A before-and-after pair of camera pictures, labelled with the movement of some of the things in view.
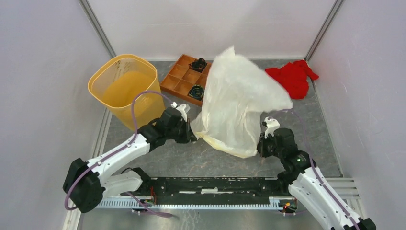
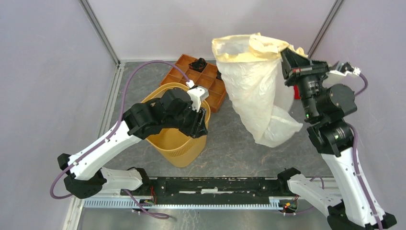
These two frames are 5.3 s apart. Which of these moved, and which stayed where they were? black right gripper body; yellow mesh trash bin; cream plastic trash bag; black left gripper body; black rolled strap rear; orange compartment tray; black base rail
Moved: black right gripper body; cream plastic trash bag; yellow mesh trash bin; black left gripper body
Stayed: black rolled strap rear; orange compartment tray; black base rail
